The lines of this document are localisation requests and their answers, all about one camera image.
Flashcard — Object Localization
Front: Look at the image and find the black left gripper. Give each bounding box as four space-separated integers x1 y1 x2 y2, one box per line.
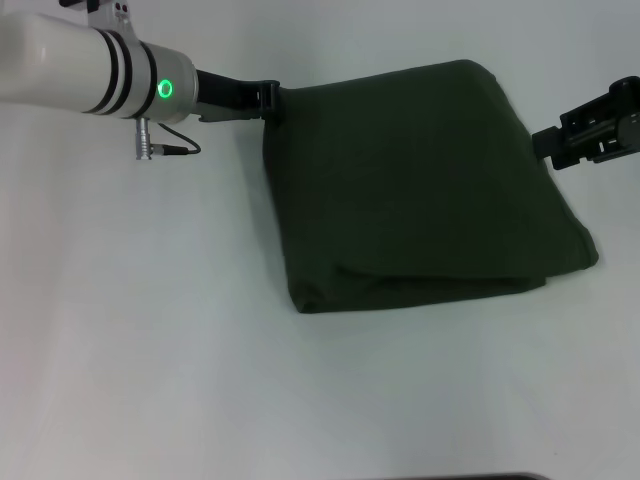
192 68 286 126

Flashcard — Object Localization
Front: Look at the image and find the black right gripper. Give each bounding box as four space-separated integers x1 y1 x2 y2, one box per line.
531 74 640 174

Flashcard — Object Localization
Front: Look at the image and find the dark green FREE! t-shirt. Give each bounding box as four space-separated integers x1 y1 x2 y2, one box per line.
262 58 600 316

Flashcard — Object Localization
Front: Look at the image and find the dark left arm cable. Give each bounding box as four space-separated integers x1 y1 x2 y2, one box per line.
149 121 202 154

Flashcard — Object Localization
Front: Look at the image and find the silver left wrist depth camera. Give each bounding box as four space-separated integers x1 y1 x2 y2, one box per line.
58 0 132 24

